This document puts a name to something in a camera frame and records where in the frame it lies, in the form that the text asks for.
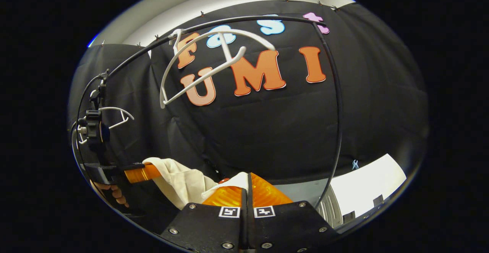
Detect silver ribbed metal base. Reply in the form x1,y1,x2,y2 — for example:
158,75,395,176
316,184,343,229

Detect black clothes rack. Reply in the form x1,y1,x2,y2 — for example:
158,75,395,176
101,15,343,209

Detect white plastic hanger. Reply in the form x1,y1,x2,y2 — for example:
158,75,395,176
78,107,135,144

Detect white flat board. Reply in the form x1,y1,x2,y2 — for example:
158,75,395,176
329,154,407,227

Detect black backdrop cloth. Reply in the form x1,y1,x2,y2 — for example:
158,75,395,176
68,0,429,234

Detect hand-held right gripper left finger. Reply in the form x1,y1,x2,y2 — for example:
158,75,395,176
160,186,248,253

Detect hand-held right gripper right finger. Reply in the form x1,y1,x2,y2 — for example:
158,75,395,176
247,172,339,253

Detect cream jacket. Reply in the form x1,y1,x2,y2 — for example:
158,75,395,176
142,157,249,210

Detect white hanger with taped hook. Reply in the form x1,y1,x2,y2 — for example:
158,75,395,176
160,29,276,109

